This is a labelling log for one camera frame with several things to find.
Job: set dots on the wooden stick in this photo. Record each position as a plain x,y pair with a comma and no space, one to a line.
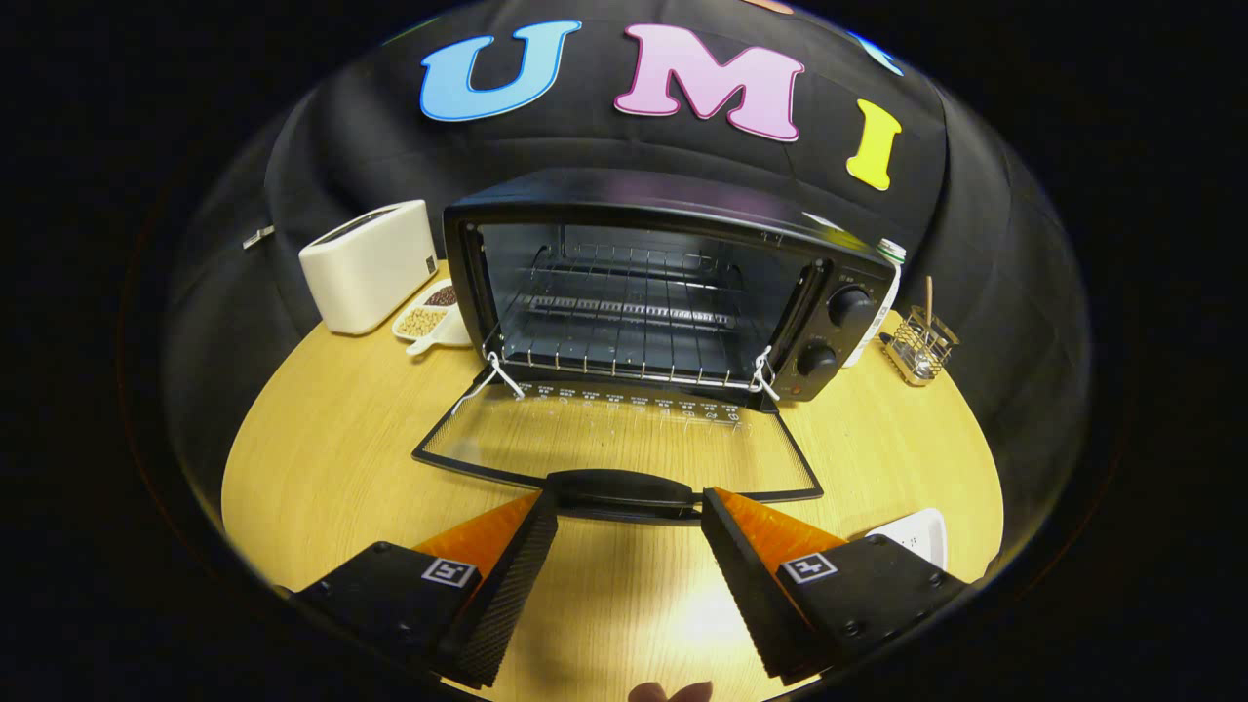
928,297

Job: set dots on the white bread toaster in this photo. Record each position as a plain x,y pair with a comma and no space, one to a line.
366,268

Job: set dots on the white bottle with green label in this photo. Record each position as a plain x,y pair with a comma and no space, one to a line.
882,312

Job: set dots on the black backdrop cloth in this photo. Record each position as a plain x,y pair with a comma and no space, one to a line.
994,322

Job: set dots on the white square plate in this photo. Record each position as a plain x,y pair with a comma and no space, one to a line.
921,536

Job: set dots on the small white bean dish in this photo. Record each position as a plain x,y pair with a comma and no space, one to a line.
424,322

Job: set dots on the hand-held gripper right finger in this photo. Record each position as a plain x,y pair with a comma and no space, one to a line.
746,585

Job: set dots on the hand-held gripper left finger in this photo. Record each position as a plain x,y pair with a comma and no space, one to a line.
512,585

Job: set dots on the black toaster oven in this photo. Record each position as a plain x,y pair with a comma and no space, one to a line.
624,200

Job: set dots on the small white cloth clip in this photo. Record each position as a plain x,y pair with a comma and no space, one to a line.
258,237

